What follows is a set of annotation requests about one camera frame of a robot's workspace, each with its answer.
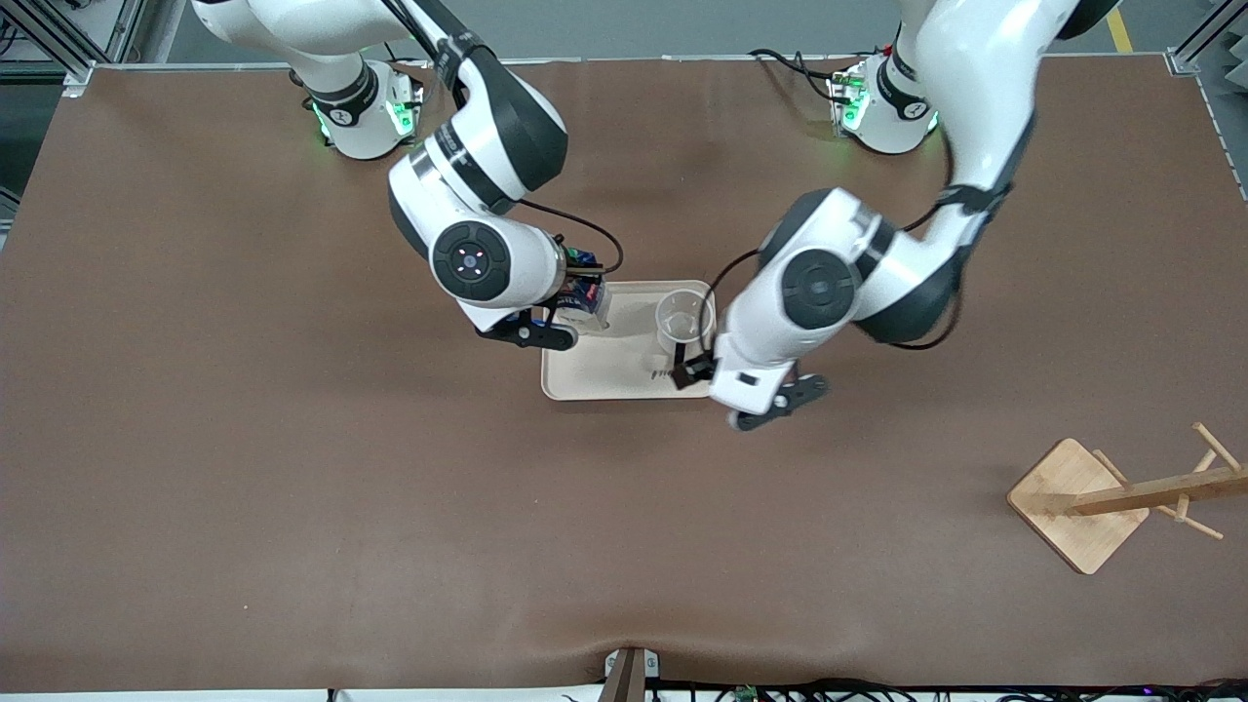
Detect brown table mat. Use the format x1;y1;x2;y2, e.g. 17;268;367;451
0;56;1248;695

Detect wooden cup rack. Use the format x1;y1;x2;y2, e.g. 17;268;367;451
1006;421;1248;577

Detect blue white milk carton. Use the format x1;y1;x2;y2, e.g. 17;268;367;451
555;248;612;333

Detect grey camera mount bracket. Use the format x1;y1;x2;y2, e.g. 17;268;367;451
603;645;662;702

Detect black left arm base cables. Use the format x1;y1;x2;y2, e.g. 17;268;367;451
748;46;851;110

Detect aluminium frame profile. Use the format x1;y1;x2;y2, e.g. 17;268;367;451
1168;0;1248;77
0;0;149;94

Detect black right arm base cable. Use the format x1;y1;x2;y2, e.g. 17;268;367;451
385;39;447;94

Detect beige rectangular tray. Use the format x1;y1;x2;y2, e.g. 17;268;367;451
540;280;722;403

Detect white smiley face cup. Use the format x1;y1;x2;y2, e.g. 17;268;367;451
654;290;719;358

